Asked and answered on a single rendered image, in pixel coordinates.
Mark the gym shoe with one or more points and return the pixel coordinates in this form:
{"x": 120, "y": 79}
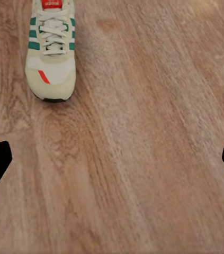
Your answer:
{"x": 50, "y": 64}

